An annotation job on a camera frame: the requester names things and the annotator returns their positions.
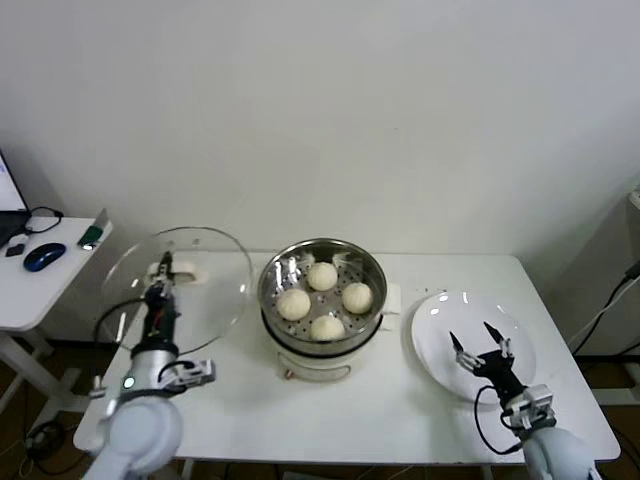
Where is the white wall power cable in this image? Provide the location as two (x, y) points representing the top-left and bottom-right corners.
(574, 277), (640, 346)

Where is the black laptop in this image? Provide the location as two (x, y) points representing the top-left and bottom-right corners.
(0, 148), (30, 249)

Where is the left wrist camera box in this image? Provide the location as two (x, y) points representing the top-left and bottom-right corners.
(159, 357), (217, 394)

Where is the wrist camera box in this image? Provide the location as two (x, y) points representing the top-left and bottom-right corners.
(159, 357), (217, 394)
(502, 383), (556, 431)

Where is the white steamed baozi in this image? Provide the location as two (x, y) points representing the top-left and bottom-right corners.
(341, 282), (375, 315)
(306, 262), (339, 292)
(309, 314), (346, 342)
(276, 288), (312, 321)

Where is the white side table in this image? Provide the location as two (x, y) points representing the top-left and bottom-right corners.
(0, 217), (114, 426)

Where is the black laptop cable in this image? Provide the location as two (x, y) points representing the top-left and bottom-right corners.
(24, 206), (64, 236)

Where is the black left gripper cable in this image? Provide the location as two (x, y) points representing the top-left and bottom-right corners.
(96, 298), (151, 351)

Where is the blue computer mouse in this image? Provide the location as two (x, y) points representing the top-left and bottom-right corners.
(23, 242), (67, 273)

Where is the white metal floor frame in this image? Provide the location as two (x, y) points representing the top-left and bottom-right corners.
(574, 349), (640, 407)

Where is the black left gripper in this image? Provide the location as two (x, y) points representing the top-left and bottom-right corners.
(142, 253), (180, 351)

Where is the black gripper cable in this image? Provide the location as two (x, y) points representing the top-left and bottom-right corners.
(473, 384), (524, 456)
(96, 298), (151, 351)

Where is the stainless steel steamer basket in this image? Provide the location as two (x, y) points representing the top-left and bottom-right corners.
(255, 238), (404, 347)

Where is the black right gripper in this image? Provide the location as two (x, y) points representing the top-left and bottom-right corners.
(448, 321), (526, 401)

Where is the white round plate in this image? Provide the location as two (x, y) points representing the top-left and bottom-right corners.
(410, 290), (537, 405)

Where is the grey cabinet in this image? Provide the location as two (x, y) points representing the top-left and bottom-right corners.
(569, 184), (640, 354)

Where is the black wall power cable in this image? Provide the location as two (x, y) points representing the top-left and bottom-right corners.
(572, 259), (640, 351)

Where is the glass pot lid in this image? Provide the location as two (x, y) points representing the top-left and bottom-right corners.
(99, 226), (254, 359)

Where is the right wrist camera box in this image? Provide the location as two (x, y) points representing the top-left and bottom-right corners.
(502, 383), (556, 431)

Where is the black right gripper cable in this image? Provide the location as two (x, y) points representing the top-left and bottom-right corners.
(473, 384), (524, 456)

